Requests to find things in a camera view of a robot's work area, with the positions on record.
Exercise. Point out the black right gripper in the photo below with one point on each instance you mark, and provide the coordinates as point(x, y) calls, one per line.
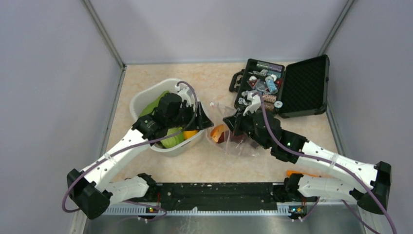
point(236, 121)

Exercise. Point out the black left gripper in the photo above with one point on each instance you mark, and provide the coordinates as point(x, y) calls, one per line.
point(201, 121)

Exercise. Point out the green cabbage toy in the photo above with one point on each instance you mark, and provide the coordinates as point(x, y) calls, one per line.
point(174, 140)

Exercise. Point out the clear zip top bag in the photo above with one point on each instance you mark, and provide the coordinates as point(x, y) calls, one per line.
point(216, 113)

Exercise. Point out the white plastic basket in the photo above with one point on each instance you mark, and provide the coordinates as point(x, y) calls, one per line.
point(147, 96)

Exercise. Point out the red orange peach toy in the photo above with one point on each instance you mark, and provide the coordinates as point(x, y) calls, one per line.
point(217, 134)

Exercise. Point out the dark purple round fruit toy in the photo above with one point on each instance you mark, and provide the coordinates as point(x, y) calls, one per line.
point(241, 139)

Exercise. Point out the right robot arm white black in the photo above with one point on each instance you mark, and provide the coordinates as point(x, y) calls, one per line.
point(368, 185)

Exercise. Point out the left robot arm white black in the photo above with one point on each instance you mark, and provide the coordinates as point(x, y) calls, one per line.
point(92, 188)

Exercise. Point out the orange object behind right arm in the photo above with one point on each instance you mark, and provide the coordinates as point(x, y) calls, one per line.
point(291, 172)

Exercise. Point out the green leafy vegetable toy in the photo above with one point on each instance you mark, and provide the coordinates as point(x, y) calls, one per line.
point(150, 107)

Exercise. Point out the small orange fruit toy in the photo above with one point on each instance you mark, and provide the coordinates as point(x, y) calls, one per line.
point(188, 134)

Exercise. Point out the black poker chip case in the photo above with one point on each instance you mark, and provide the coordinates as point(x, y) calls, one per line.
point(296, 90)

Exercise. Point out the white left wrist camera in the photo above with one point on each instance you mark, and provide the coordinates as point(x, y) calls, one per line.
point(186, 93)

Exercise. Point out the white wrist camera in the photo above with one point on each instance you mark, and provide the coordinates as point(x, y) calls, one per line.
point(255, 99)
point(186, 93)

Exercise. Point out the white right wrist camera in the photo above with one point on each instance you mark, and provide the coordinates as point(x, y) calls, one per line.
point(255, 99)

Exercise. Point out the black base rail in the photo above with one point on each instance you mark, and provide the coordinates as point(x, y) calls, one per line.
point(219, 197)

